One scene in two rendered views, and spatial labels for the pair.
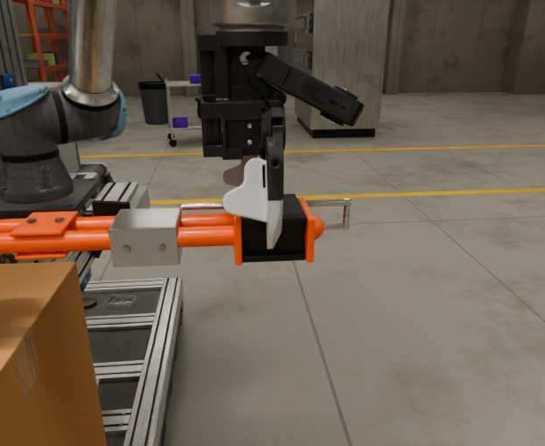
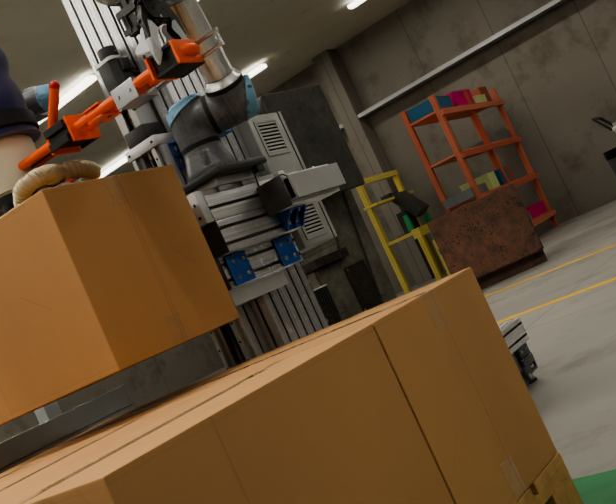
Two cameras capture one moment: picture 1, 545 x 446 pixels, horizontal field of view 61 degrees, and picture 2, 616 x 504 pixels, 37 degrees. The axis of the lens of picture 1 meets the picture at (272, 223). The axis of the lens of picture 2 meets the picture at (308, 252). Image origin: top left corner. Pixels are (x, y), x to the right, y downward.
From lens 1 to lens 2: 168 cm
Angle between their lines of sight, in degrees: 46
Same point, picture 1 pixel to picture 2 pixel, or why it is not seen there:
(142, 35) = not seen: outside the picture
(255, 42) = not seen: outside the picture
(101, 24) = (193, 28)
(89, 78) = (208, 70)
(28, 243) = (89, 114)
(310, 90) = not seen: outside the picture
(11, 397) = (102, 196)
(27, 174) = (194, 158)
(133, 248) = (120, 96)
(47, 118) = (196, 112)
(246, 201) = (142, 46)
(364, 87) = not seen: outside the picture
